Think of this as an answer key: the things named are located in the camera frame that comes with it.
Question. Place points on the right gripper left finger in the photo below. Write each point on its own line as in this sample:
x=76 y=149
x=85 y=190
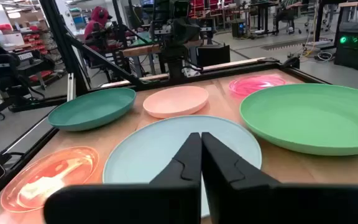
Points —
x=179 y=199

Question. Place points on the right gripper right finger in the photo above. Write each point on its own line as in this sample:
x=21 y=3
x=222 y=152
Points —
x=244 y=202

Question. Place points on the peach plastic plate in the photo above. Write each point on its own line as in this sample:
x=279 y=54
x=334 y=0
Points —
x=176 y=101

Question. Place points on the pink transparent plate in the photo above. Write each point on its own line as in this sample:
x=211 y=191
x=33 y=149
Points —
x=253 y=84

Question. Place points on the light green large plate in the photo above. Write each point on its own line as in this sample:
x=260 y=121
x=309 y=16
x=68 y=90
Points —
x=312 y=118

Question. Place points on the teal green plate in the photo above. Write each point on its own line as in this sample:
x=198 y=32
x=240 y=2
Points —
x=92 y=109

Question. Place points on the orange transparent plate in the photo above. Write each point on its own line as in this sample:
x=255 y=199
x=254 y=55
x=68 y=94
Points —
x=42 y=180

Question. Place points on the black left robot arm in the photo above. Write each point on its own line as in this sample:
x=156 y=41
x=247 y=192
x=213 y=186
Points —
x=176 y=62

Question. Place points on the black box under bench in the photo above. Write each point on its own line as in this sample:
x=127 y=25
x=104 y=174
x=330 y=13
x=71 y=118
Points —
x=213 y=56

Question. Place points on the wooden workbench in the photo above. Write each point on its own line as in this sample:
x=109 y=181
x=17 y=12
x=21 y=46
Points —
x=141 y=49

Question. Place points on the small black computer tower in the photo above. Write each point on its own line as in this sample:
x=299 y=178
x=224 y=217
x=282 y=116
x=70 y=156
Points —
x=238 y=29

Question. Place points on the pale blue large plate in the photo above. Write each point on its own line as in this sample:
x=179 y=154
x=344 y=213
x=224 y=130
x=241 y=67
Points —
x=148 y=152

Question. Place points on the person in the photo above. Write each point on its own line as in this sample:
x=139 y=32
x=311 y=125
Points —
x=99 y=18
x=286 y=14

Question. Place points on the shelf with red bins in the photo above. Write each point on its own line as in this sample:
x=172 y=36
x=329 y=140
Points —
x=36 y=40

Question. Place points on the black computer tower green lights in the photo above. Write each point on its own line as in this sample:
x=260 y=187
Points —
x=353 y=53

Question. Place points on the black office chair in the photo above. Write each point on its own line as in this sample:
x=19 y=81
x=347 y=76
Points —
x=2 y=71

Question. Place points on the black table frame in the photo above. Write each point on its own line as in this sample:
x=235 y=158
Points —
x=61 y=40

